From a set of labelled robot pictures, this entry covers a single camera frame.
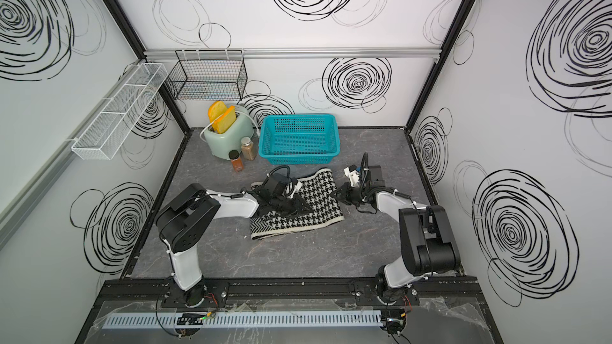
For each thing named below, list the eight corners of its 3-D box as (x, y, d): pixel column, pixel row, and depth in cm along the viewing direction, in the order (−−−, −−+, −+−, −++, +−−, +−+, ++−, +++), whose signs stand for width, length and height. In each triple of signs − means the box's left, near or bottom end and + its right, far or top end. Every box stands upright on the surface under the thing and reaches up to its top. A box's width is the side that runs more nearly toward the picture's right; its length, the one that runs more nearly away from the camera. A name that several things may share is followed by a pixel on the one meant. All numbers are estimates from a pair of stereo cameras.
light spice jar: (244, 163, 110) (238, 147, 101) (246, 152, 114) (241, 136, 105) (255, 163, 110) (250, 147, 101) (257, 152, 114) (252, 136, 105)
